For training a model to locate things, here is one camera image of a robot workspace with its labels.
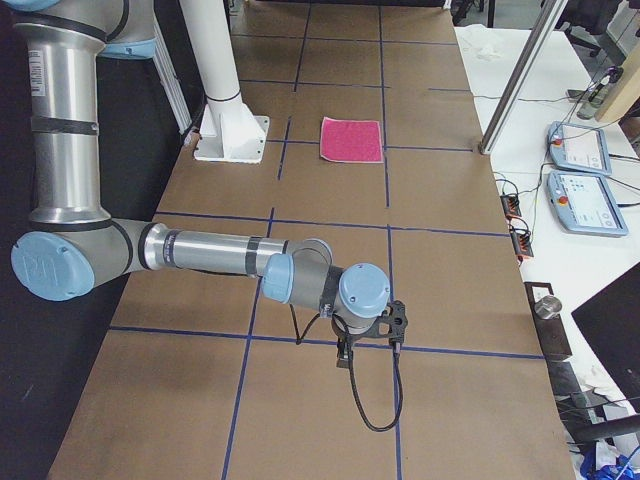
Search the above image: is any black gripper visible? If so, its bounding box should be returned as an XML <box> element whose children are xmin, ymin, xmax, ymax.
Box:
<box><xmin>336</xmin><ymin>336</ymin><xmax>353</xmax><ymax>369</ymax></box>

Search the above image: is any pink towel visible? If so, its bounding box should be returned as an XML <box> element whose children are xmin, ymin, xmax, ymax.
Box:
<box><xmin>320</xmin><ymin>117</ymin><xmax>383</xmax><ymax>164</ymax></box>

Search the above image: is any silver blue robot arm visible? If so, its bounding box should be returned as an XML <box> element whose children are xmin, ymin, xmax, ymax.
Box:
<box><xmin>9</xmin><ymin>1</ymin><xmax>406</xmax><ymax>368</ymax></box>

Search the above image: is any lower orange black connector box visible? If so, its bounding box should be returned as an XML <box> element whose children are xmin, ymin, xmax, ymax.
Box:
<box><xmin>509</xmin><ymin>226</ymin><xmax>534</xmax><ymax>261</ymax></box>

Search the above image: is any orange black connector box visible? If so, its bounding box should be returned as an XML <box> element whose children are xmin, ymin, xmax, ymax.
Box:
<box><xmin>500</xmin><ymin>193</ymin><xmax>522</xmax><ymax>220</ymax></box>
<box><xmin>509</xmin><ymin>226</ymin><xmax>534</xmax><ymax>261</ymax></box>

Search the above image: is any silver metal cup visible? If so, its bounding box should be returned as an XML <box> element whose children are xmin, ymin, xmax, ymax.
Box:
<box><xmin>534</xmin><ymin>295</ymin><xmax>563</xmax><ymax>320</ymax></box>

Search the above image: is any upper orange black connector box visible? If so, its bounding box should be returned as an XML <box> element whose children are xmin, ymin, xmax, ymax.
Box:
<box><xmin>500</xmin><ymin>193</ymin><xmax>522</xmax><ymax>220</ymax></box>

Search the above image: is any lower teach pendant tablet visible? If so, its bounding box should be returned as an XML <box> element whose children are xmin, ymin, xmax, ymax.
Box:
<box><xmin>546</xmin><ymin>170</ymin><xmax>628</xmax><ymax>237</ymax></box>

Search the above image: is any teach pendant tablet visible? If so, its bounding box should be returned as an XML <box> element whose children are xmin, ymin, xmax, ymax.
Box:
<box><xmin>546</xmin><ymin>170</ymin><xmax>628</xmax><ymax>237</ymax></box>
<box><xmin>547</xmin><ymin>121</ymin><xmax>612</xmax><ymax>176</ymax></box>

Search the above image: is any blue plastic bag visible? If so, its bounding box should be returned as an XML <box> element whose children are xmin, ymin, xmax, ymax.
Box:
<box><xmin>579</xmin><ymin>447</ymin><xmax>639</xmax><ymax>480</ymax></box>

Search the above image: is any upper teach pendant tablet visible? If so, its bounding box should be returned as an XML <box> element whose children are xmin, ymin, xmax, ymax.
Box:
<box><xmin>547</xmin><ymin>121</ymin><xmax>612</xmax><ymax>176</ymax></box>

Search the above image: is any black office chair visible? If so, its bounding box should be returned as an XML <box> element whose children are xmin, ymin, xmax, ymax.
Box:
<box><xmin>555</xmin><ymin>0</ymin><xmax>623</xmax><ymax>65</ymax></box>

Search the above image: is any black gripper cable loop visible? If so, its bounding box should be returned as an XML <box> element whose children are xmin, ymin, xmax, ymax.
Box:
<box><xmin>344</xmin><ymin>344</ymin><xmax>405</xmax><ymax>432</ymax></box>

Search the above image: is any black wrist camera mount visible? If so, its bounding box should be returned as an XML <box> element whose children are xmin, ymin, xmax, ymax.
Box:
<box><xmin>331</xmin><ymin>300</ymin><xmax>408</xmax><ymax>351</ymax></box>

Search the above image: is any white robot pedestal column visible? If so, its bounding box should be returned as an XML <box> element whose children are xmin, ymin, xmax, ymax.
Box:
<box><xmin>180</xmin><ymin>0</ymin><xmax>270</xmax><ymax>164</ymax></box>

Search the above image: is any aluminium frame post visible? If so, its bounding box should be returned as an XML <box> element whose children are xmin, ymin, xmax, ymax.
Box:
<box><xmin>479</xmin><ymin>0</ymin><xmax>568</xmax><ymax>155</ymax></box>

